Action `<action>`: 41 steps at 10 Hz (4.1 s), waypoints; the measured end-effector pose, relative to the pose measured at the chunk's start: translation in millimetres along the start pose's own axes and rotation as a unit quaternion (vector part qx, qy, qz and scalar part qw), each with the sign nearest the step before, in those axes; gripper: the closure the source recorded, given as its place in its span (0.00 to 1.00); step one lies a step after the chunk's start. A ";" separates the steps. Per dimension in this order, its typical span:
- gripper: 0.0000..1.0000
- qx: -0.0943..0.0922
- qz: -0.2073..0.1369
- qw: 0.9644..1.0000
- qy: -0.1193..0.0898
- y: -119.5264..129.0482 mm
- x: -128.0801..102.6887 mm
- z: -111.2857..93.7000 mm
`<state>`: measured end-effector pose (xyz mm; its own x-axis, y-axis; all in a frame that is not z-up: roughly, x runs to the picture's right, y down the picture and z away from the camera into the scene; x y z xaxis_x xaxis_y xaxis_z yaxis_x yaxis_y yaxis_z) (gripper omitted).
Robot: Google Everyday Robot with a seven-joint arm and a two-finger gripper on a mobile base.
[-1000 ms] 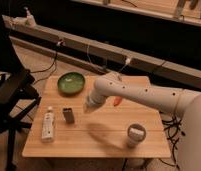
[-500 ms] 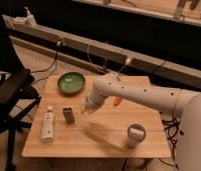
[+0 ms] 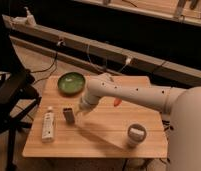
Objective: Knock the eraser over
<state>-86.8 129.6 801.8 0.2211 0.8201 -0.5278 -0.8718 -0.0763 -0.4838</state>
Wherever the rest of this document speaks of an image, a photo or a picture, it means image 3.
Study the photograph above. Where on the long grey baseboard rail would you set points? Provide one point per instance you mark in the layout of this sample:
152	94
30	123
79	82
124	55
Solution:
145	63

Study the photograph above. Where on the grey eraser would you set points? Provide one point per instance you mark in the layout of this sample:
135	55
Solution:
69	116

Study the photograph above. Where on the white spray bottle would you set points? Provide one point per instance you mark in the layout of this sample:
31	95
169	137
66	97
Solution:
30	18

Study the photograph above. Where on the wooden table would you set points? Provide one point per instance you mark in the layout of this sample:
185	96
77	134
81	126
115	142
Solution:
99	134

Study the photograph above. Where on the black chair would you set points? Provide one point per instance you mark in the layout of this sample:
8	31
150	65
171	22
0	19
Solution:
16	87

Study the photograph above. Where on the white tube with cap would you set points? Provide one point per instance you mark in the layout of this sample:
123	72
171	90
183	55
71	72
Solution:
48	125

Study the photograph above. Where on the orange carrot toy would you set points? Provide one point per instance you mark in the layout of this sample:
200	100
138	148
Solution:
117	102

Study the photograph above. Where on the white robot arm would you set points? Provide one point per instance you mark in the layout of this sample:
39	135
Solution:
183	105

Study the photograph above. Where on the pale yellow end effector tip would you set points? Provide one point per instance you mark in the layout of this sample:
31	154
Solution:
81	111

